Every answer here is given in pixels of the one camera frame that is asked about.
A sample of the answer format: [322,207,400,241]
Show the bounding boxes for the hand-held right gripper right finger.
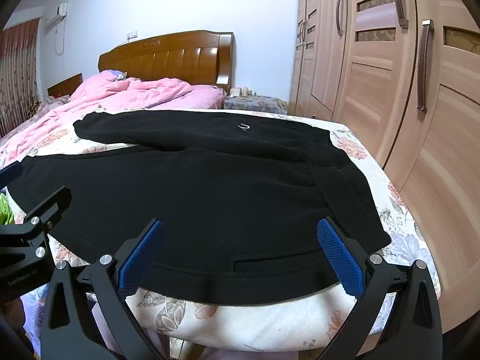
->
[316,216,443,360]

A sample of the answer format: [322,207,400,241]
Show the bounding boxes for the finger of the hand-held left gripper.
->
[0,160,24,191]
[20,185,73,262]

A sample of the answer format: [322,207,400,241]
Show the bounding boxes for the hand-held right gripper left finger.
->
[39,217,171,360]

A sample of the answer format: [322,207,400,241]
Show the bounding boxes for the black pants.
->
[7,110,392,306]

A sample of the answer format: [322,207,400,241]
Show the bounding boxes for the green cloth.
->
[0,193,14,226]

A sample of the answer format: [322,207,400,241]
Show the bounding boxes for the purple floral quilt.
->
[19,284,51,342]

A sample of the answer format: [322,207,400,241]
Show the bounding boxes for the red patterned curtain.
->
[0,19,42,137]

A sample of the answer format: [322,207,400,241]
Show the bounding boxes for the floral bed sheet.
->
[0,109,441,360]

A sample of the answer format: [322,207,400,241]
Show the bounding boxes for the small wooden nightstand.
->
[47,73,84,99]

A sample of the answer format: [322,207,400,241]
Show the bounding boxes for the pink quilt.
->
[0,69,226,167]

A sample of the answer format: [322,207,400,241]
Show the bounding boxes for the purple floral pillow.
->
[99,69,129,83]

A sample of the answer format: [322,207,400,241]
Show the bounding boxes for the white air conditioner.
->
[42,3,69,31]

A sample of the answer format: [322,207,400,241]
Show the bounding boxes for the light wooden wardrobe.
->
[288,0,480,336]

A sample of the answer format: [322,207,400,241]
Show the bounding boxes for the nightstand with floral cloth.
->
[223,95,289,116]

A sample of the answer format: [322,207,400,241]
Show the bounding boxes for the wooden headboard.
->
[98,30,236,95]

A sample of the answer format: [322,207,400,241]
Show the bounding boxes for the white air conditioner hose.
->
[55,19,67,58]

